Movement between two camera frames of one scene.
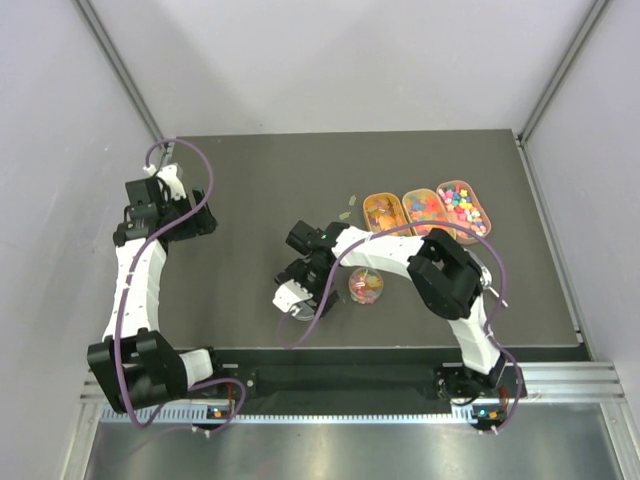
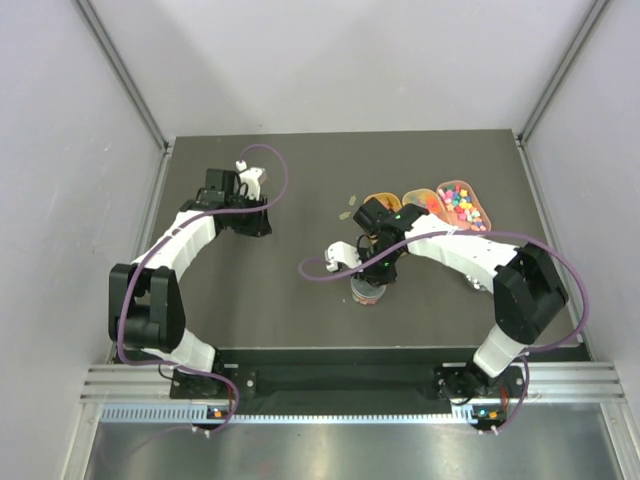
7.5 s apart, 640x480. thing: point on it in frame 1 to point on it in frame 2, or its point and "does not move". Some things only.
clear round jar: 365,285 does not move
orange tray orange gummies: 425,205 does not move
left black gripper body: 198,220 to 255,220
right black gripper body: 312,277 to 382,271
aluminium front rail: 594,384 does not move
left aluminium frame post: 108,53 does not move
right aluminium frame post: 562,71 does not move
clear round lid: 305,313 to 361,287
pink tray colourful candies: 463,207 does not move
